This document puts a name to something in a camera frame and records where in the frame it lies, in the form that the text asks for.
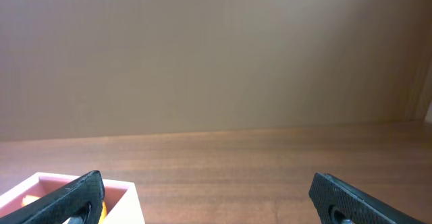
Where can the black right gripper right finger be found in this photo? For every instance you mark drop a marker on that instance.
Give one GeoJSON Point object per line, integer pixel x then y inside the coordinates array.
{"type": "Point", "coordinates": [338, 202]}

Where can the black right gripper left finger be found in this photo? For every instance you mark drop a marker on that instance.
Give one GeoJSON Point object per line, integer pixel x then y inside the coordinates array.
{"type": "Point", "coordinates": [80, 201]}

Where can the white box with pink interior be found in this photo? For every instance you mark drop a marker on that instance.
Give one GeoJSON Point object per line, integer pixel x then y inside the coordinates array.
{"type": "Point", "coordinates": [121, 198]}

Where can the orange dinosaur toy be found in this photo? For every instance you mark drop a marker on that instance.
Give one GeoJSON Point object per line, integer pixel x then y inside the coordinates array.
{"type": "Point", "coordinates": [28, 199]}

